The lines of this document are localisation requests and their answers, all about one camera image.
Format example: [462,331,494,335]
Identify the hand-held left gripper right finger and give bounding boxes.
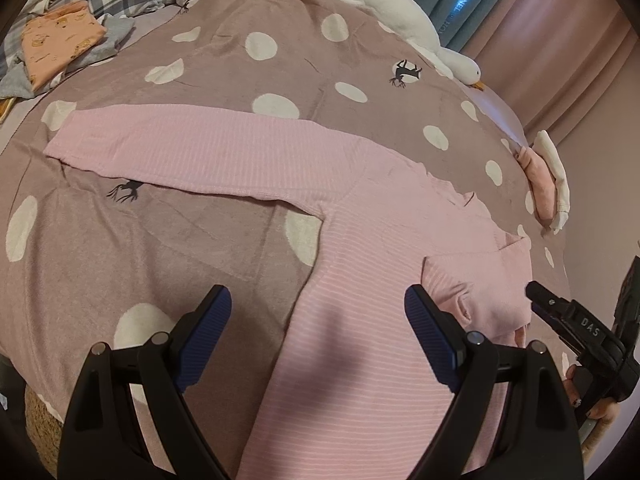
[404,284,586,480]

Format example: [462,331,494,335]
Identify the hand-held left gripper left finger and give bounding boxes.
[57,284,233,480]

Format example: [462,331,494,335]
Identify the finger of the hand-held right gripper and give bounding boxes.
[525,281,610,361]

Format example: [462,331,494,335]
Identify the pink ribbed sweater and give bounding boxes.
[44,104,533,480]

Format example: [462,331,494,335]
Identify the person's right hand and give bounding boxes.
[562,364,621,441]

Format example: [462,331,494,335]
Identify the pink and white plush toy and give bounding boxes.
[515,130,572,233]

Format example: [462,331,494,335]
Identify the woven basket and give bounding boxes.
[22,385,66,478]

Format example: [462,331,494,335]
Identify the mauve polka dot blanket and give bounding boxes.
[0,0,573,480]

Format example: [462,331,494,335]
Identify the pink curtain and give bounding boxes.
[465,0,640,146]

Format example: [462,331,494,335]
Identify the grey garment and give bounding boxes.
[0,12,137,100]

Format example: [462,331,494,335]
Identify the orange printed folded garment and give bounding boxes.
[21,1,108,95]

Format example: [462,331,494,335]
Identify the white goose plush toy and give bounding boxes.
[300,0,485,92]

